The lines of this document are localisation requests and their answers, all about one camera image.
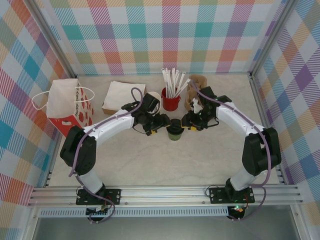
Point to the black plastic cup lid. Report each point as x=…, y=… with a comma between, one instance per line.
x=175, y=126

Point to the brown pulp cup carrier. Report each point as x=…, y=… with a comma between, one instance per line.
x=188, y=106
x=200, y=78

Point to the red white paper gift bag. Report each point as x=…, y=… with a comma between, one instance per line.
x=62, y=100

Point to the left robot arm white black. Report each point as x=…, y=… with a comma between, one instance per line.
x=112, y=122

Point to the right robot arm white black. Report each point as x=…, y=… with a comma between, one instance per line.
x=235, y=117

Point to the red metal bucket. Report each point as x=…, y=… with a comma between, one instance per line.
x=170, y=103

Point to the white paper napkin stack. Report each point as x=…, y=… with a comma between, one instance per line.
x=117, y=96

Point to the brown cardboard napkin tray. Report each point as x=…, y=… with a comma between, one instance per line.
x=108, y=111

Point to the small circuit board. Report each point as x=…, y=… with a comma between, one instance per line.
x=237, y=209
x=97, y=212

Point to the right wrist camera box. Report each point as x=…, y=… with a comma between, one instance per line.
x=207, y=93

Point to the aluminium side rail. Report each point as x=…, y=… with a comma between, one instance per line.
x=260, y=105
x=47, y=180

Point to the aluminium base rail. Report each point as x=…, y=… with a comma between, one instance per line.
x=162, y=195

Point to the aluminium frame post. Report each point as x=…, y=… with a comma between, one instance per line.
x=53, y=40
x=272, y=40

